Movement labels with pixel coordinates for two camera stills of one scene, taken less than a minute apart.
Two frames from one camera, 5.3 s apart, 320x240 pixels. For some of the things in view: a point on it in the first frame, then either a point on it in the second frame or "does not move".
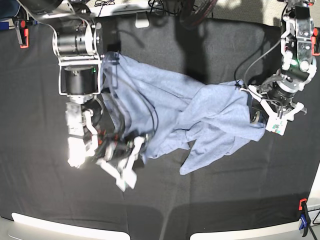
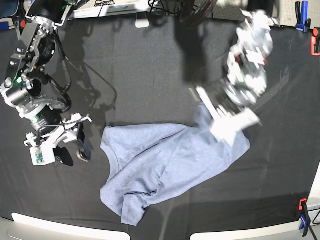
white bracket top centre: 142,20 does not move
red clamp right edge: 313,42 does not move
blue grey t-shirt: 211,121 to 149,161
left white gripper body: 122,171 to 41,147
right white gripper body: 276,124 to 226,123
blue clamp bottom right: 304,215 does not move
